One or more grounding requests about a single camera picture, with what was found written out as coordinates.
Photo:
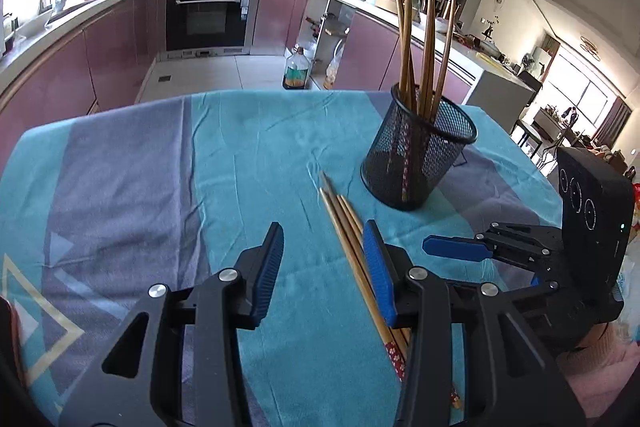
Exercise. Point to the pink base cabinet run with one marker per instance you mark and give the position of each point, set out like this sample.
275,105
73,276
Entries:
370,52
100,57

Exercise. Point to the bunch of wooden chopsticks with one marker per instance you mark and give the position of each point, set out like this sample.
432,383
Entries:
407,32

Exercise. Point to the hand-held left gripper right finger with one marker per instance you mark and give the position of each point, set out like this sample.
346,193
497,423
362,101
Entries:
380,272

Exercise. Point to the living room window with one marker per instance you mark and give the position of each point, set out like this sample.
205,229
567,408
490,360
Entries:
580,92

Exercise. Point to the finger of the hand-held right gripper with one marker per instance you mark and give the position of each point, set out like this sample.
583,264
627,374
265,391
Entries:
550,287
450,247

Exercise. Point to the black built-in oven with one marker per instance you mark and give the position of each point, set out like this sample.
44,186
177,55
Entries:
210,17

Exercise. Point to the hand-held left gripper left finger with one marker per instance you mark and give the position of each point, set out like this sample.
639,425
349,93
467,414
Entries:
267,272

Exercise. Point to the person's right forearm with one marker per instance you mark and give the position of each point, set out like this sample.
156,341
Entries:
605,367

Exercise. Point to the clear plastic bag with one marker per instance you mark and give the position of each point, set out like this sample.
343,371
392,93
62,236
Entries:
332,72

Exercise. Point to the black mesh holder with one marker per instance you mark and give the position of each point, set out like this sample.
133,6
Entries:
415,167

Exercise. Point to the cooking oil bottle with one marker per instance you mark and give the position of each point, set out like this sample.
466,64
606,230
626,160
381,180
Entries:
296,72

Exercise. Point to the black dining chair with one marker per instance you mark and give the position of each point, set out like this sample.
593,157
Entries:
527,132

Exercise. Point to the blue patterned tablecloth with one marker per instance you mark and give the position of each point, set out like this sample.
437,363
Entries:
200,187

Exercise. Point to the yellow flat box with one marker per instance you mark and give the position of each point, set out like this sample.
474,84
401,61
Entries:
492,58

